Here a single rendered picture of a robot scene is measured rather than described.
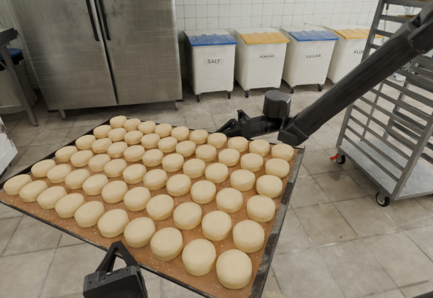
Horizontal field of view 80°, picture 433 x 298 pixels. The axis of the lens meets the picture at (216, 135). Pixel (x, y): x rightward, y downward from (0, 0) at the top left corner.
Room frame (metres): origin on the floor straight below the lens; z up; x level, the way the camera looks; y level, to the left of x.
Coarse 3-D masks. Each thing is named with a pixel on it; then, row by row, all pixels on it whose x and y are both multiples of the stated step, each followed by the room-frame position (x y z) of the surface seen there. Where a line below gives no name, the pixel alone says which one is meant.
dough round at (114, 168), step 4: (112, 160) 0.48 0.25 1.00; (116, 160) 0.48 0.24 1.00; (120, 160) 0.48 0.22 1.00; (124, 160) 0.48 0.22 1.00; (108, 164) 0.47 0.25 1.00; (112, 164) 0.46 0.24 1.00; (116, 164) 0.46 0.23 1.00; (120, 164) 0.46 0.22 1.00; (124, 164) 0.46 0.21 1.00; (104, 168) 0.45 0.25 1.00; (108, 168) 0.45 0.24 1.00; (112, 168) 0.45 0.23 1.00; (116, 168) 0.45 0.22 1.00; (120, 168) 0.45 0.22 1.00; (124, 168) 0.46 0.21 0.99; (108, 172) 0.44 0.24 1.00; (112, 172) 0.44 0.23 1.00; (116, 172) 0.44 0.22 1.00; (120, 172) 0.45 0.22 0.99; (108, 176) 0.44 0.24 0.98; (112, 176) 0.44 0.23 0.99; (116, 176) 0.44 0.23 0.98
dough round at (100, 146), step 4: (96, 140) 0.58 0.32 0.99; (100, 140) 0.58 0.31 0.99; (104, 140) 0.58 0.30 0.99; (108, 140) 0.58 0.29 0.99; (92, 144) 0.56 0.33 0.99; (96, 144) 0.56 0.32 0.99; (100, 144) 0.56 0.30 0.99; (104, 144) 0.56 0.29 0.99; (108, 144) 0.56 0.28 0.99; (96, 148) 0.55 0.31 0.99; (100, 148) 0.55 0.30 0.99; (104, 148) 0.55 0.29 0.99; (96, 152) 0.55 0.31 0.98; (100, 152) 0.54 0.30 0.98; (104, 152) 0.55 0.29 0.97
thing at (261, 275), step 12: (108, 120) 0.72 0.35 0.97; (72, 144) 0.60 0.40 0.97; (48, 156) 0.53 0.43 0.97; (300, 156) 0.48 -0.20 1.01; (24, 168) 0.48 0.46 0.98; (288, 180) 0.40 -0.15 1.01; (288, 192) 0.37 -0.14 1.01; (288, 204) 0.33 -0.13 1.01; (36, 216) 0.34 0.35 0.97; (276, 216) 0.31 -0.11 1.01; (60, 228) 0.30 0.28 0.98; (276, 228) 0.28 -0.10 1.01; (84, 240) 0.28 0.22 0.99; (276, 240) 0.25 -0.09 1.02; (264, 252) 0.24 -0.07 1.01; (264, 264) 0.22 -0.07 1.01; (168, 276) 0.21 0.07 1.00; (264, 276) 0.20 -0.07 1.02; (192, 288) 0.19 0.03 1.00; (252, 288) 0.19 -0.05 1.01
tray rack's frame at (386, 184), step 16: (384, 0) 1.80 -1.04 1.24; (368, 48) 1.79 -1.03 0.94; (416, 64) 1.89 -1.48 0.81; (400, 96) 1.90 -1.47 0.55; (336, 144) 1.81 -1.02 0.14; (384, 144) 1.80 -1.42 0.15; (352, 160) 1.60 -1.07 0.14; (368, 160) 1.59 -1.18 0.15; (384, 160) 1.59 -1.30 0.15; (400, 160) 1.59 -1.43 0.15; (368, 176) 1.43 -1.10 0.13; (384, 176) 1.40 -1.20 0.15; (416, 176) 1.40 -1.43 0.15; (432, 176) 1.40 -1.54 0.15; (384, 192) 1.27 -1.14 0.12; (416, 192) 1.24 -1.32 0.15; (432, 192) 1.26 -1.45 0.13
